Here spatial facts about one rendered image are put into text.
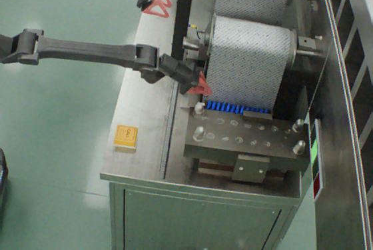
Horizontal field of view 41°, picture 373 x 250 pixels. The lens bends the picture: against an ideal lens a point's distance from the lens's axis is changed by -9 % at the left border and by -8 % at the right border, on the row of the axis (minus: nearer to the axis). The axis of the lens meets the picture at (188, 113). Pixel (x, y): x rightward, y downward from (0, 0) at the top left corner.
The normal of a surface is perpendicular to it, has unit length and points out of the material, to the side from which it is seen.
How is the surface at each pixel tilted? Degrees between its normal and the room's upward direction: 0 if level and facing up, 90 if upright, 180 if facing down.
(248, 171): 90
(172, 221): 90
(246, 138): 0
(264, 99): 90
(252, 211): 90
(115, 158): 0
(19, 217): 0
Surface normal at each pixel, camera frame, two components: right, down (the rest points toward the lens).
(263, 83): -0.09, 0.71
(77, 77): 0.11, -0.69
